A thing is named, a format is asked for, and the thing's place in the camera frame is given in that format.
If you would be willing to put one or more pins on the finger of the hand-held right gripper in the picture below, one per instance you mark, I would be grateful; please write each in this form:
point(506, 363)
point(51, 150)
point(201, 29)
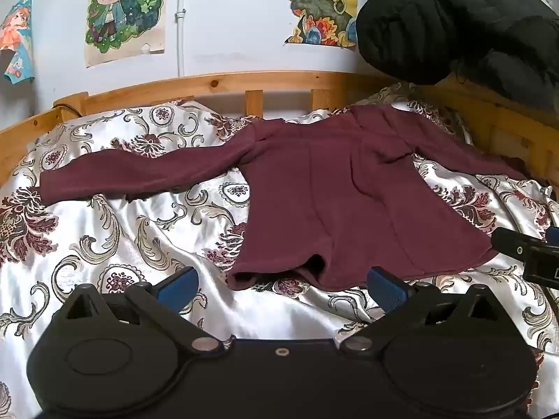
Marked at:
point(511, 243)

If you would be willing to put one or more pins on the white wall conduit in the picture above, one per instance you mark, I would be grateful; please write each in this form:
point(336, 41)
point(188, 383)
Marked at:
point(180, 22)

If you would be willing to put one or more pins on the orange-haired figure wall poster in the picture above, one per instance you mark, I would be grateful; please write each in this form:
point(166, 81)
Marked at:
point(17, 43)

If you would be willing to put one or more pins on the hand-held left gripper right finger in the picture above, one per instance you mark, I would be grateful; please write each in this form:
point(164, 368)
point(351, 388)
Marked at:
point(386, 291)

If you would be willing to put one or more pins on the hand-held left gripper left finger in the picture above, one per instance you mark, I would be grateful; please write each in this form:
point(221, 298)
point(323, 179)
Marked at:
point(179, 290)

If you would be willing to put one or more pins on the wooden bed frame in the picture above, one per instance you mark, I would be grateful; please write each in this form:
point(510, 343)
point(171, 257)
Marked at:
point(227, 84)

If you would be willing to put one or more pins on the floral satin blanket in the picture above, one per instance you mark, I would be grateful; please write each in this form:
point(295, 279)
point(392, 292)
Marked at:
point(131, 227)

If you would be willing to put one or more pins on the black quilted jacket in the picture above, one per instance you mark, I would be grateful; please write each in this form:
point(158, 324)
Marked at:
point(441, 22)

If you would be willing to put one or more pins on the maroon long-sleeve sweater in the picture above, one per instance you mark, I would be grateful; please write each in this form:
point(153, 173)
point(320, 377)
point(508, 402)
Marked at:
point(336, 200)

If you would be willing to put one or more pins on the blonde cartoon figure wall poster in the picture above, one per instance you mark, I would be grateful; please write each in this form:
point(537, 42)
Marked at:
point(124, 13)

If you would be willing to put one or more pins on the colourful landscape wall poster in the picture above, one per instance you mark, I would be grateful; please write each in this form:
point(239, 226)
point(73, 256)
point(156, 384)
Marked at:
point(321, 4)

